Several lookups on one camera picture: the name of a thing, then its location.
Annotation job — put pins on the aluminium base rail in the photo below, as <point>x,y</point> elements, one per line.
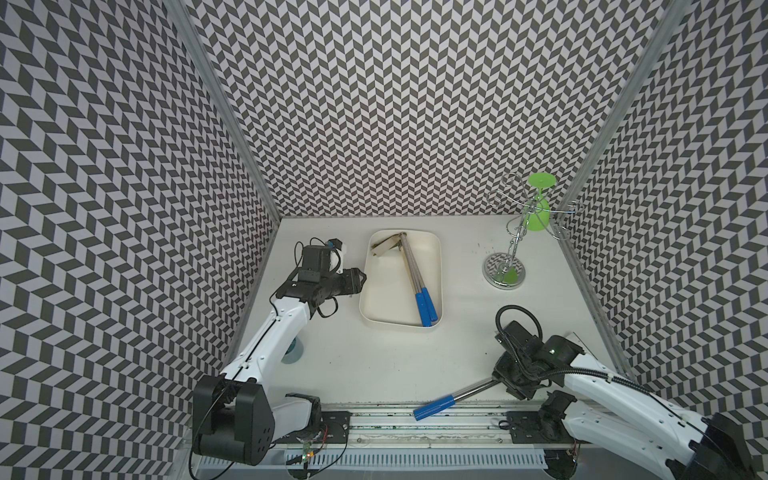
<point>387,438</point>

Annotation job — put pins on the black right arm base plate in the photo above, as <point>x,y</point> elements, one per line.
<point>538,427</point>

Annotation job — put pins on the cream plastic storage box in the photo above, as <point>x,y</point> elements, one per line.
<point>388,299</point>

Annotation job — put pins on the chrome stand with green cups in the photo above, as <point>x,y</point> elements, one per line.
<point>505,270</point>

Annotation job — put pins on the grey metal corner profile right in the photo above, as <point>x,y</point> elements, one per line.
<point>670,21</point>

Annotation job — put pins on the grey tape roll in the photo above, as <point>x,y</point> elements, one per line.
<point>294,352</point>

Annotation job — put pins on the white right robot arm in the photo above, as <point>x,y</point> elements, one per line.
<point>591,403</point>

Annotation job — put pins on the grey metal corner profile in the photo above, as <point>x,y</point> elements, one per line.
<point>179,14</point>
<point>670,21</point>

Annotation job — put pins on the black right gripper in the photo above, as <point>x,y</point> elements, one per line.
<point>500,372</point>

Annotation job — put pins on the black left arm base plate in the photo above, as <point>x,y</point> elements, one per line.
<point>333,430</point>

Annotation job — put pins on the grey metal corner profile left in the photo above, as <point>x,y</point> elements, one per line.
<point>179,14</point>

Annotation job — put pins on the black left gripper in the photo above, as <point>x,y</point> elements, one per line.
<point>352,281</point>

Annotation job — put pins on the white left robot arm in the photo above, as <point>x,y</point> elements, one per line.
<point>233,418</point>

